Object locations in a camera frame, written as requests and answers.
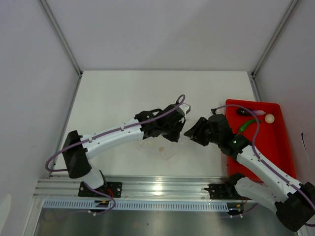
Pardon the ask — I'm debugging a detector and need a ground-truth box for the black mounting plate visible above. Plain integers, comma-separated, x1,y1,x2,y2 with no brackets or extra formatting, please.
204,183,241,200
78,182,123,198

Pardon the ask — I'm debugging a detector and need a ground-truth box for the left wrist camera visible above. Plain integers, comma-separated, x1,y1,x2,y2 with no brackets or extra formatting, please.
179,103,191,116

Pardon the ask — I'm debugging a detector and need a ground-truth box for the white slotted cable duct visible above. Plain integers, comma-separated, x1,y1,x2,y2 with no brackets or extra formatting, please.
43,199,229,212

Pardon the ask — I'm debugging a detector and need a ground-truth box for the purple toy eggplant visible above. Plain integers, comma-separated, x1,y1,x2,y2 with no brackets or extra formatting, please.
237,108,266,116

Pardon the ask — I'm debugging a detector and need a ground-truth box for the green chili pepper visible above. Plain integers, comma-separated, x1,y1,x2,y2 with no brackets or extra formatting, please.
238,119,262,134

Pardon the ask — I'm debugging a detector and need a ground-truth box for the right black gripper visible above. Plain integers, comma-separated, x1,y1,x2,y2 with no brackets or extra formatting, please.
184,117,221,147

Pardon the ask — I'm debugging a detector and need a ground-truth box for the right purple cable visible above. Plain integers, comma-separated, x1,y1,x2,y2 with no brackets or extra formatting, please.
213,105,315,227

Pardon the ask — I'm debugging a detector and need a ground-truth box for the left aluminium frame post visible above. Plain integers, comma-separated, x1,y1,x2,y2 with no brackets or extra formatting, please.
36,0,83,79

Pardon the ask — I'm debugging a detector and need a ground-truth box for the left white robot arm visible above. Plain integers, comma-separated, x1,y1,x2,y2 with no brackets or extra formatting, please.
63,103,190,197

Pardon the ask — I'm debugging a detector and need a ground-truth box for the right aluminium frame post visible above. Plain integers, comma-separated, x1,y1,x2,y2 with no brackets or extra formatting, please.
250,0,303,79

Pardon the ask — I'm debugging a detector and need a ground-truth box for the purple cable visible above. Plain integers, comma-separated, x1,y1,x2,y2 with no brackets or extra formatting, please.
213,105,315,227
45,94,187,217

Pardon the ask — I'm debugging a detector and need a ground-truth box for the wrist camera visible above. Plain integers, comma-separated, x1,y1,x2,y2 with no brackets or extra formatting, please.
179,103,191,116
211,109,225,116

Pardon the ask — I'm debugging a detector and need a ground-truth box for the clear dotted zip bag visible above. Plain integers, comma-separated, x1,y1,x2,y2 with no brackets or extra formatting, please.
132,132,186,161

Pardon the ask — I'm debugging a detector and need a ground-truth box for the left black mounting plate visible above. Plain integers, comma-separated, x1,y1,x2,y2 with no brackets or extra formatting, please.
78,182,123,198

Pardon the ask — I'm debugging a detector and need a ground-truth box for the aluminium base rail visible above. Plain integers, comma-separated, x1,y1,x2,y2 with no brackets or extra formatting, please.
33,176,242,202

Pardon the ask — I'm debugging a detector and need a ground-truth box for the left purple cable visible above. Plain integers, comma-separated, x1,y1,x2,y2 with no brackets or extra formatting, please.
45,94,187,217

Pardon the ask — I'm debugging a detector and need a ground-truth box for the aluminium frame post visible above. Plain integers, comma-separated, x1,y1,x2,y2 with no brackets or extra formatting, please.
36,0,83,79
250,0,303,79

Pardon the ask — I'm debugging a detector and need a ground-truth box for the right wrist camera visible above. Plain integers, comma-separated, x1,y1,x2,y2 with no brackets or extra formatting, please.
211,109,225,116

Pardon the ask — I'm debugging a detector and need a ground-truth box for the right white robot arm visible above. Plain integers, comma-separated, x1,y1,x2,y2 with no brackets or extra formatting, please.
184,114,315,232

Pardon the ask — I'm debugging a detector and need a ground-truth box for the red plastic tray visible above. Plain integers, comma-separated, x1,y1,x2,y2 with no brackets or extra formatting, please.
225,99,297,182

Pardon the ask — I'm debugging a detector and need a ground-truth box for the white egg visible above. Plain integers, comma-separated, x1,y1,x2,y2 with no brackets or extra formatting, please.
264,114,275,124

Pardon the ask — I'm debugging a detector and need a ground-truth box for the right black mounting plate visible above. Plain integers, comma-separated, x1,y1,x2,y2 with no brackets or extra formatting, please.
204,183,241,200

